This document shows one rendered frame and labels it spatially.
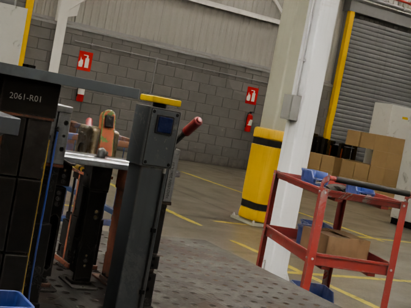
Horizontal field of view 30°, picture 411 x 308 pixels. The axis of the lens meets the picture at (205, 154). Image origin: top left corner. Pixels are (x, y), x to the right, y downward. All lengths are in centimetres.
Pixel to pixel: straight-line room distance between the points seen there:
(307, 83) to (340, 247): 204
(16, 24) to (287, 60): 333
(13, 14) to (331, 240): 669
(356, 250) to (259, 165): 502
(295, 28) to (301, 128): 336
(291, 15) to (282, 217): 375
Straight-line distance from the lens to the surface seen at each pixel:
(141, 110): 145
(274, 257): 562
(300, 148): 557
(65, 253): 200
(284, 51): 881
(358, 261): 377
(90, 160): 168
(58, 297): 170
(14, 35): 972
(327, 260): 371
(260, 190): 869
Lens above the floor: 115
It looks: 3 degrees down
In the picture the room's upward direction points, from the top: 11 degrees clockwise
